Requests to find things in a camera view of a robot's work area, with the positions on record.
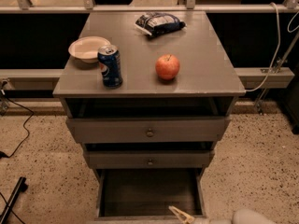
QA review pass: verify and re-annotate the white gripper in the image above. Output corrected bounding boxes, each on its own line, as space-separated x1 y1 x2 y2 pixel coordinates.
169 205 232 224

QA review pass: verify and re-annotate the grey bottom drawer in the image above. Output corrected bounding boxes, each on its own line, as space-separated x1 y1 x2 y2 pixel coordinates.
94 168 206 224

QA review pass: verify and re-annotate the grey drawer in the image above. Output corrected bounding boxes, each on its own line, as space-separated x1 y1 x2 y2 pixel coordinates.
66 117 230 144
83 150 215 169
94 168 206 224

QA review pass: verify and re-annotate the grey top drawer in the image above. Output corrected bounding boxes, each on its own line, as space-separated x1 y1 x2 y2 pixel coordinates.
66 117 230 144

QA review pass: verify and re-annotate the grey middle drawer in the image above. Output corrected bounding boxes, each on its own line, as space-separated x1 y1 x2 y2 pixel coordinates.
83 150 215 169

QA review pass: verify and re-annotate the grey wooden drawer cabinet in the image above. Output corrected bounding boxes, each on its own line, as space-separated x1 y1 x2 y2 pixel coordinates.
52 10 247 179

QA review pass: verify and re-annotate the red apple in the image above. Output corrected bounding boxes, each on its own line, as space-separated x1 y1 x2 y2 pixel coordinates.
155 54 180 80

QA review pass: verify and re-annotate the black metal bar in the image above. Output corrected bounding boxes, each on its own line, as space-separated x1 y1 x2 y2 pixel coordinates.
0 176 28 224

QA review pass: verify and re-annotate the blue Pepsi soda can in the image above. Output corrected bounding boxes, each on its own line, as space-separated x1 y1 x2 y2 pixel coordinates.
97 45 122 88

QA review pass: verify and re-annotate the blue chip bag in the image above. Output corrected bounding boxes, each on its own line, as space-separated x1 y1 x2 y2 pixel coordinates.
135 12 186 37

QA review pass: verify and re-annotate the white paper bowl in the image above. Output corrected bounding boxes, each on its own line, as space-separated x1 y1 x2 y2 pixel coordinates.
68 36 110 63

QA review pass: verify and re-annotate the grey metal railing frame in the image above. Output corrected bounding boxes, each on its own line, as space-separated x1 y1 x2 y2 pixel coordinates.
0 0 298 91

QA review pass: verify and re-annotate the black floor cable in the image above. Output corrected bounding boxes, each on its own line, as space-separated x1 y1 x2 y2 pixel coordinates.
0 89 35 159

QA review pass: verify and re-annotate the white cable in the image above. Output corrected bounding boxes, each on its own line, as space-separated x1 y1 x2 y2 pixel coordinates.
245 2 282 93

